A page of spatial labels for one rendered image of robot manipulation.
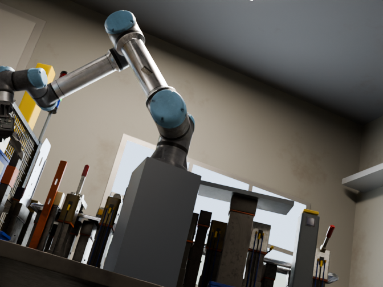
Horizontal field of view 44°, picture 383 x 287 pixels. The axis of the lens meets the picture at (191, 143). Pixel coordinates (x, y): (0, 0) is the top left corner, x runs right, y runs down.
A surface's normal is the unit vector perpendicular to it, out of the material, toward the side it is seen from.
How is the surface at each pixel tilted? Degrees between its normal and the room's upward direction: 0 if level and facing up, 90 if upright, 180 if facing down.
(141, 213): 90
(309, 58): 180
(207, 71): 90
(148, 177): 90
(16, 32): 90
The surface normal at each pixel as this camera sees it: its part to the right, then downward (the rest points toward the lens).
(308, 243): 0.04, -0.41
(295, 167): 0.36, -0.32
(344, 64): -0.22, 0.88
